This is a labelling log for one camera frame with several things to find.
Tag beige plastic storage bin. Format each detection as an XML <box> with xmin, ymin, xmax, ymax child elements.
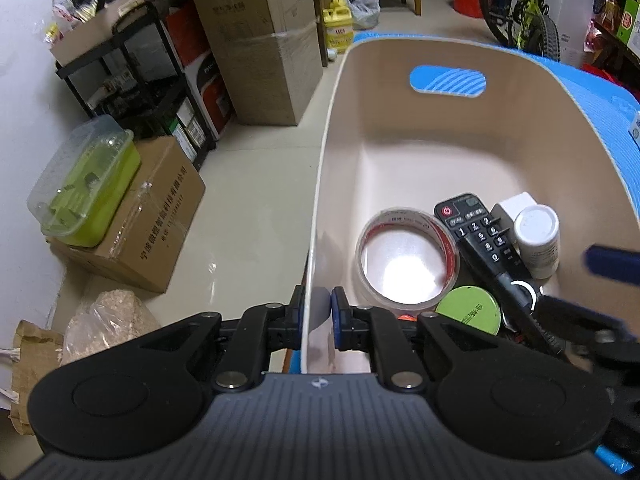
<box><xmin>301</xmin><ymin>36</ymin><xmax>639</xmax><ymax>374</ymax></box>

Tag red white appliance box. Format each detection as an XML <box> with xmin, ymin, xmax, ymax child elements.
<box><xmin>165</xmin><ymin>3</ymin><xmax>234</xmax><ymax>141</ymax></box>

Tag black tv remote control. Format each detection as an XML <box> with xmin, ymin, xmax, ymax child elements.
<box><xmin>434</xmin><ymin>193</ymin><xmax>566</xmax><ymax>361</ymax></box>

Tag brown paper bag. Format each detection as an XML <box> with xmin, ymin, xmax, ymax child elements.
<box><xmin>9</xmin><ymin>320</ymin><xmax>63</xmax><ymax>436</ymax></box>

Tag black metal shelf rack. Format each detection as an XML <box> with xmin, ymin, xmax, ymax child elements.
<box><xmin>55</xmin><ymin>2</ymin><xmax>217</xmax><ymax>168</ymax></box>

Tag blue silicone table mat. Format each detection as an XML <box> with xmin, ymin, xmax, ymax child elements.
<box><xmin>282</xmin><ymin>30</ymin><xmax>640</xmax><ymax>476</ymax></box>

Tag green round tin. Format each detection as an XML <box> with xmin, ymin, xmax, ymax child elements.
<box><xmin>435</xmin><ymin>285</ymin><xmax>501</xmax><ymax>336</ymax></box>

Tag clear tape roll red print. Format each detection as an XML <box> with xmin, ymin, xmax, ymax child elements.
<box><xmin>354</xmin><ymin>208</ymin><xmax>461</xmax><ymax>312</ymax></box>

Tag white power adapter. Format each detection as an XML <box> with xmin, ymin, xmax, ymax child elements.
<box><xmin>491</xmin><ymin>192</ymin><xmax>537</xmax><ymax>229</ymax></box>

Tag white pill bottle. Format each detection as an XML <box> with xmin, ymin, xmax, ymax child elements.
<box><xmin>513</xmin><ymin>204</ymin><xmax>560</xmax><ymax>281</ymax></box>

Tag white plastic bag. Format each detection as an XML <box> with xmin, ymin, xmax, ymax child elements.
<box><xmin>346</xmin><ymin>0</ymin><xmax>381</xmax><ymax>30</ymax></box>

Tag brown cardboard box on floor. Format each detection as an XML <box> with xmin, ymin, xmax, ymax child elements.
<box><xmin>47</xmin><ymin>136</ymin><xmax>205</xmax><ymax>294</ymax></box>

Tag green clear-lid plastic container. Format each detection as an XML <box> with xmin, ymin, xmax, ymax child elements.
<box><xmin>27</xmin><ymin>115</ymin><xmax>141</xmax><ymax>248</ymax></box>

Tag green black bicycle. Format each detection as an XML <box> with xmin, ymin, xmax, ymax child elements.
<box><xmin>480</xmin><ymin>0</ymin><xmax>561</xmax><ymax>62</ymax></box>

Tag large stacked cardboard boxes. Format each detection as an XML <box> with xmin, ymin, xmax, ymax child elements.
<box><xmin>194</xmin><ymin>0</ymin><xmax>322</xmax><ymax>126</ymax></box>

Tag bag of wood shavings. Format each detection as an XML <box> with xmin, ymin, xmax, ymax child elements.
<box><xmin>58</xmin><ymin>289</ymin><xmax>160</xmax><ymax>365</ymax></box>

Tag yellow detergent jug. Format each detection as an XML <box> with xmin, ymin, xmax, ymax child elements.
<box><xmin>323</xmin><ymin>0</ymin><xmax>354</xmax><ymax>54</ymax></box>

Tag tissue box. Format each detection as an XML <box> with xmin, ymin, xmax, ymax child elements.
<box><xmin>628</xmin><ymin>110</ymin><xmax>640</xmax><ymax>148</ymax></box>

